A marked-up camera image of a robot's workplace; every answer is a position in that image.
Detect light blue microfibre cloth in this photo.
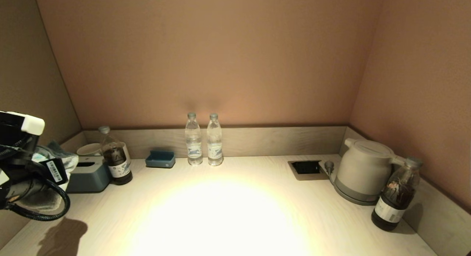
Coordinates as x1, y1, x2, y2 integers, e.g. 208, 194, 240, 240
22, 140, 79, 213

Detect blue-grey tissue box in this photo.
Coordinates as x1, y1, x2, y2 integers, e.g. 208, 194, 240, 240
66, 156, 112, 193

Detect white ceramic cup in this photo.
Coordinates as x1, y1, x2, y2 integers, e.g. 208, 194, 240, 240
76, 143, 102, 156

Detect grey wooden upstand board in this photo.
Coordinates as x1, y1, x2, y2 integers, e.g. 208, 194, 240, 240
0, 131, 86, 249
339, 127, 471, 256

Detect dark tea bottle white label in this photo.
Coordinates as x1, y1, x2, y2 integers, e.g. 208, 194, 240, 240
98, 126, 133, 185
371, 157, 424, 231

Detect small blue tray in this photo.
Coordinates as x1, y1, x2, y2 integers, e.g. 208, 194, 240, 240
145, 150, 176, 168

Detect clear water bottle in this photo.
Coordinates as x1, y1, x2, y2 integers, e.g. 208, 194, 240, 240
206, 113, 223, 166
185, 112, 203, 166

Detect recessed table socket box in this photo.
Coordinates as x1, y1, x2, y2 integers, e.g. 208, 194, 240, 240
288, 160, 329, 181

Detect grey kettle base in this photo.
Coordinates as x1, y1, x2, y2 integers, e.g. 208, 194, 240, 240
332, 175, 379, 206

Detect white electric kettle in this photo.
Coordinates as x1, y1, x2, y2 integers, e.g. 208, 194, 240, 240
334, 138, 405, 198

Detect wrist camera on white mount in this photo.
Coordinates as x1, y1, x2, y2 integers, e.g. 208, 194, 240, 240
0, 111, 45, 148

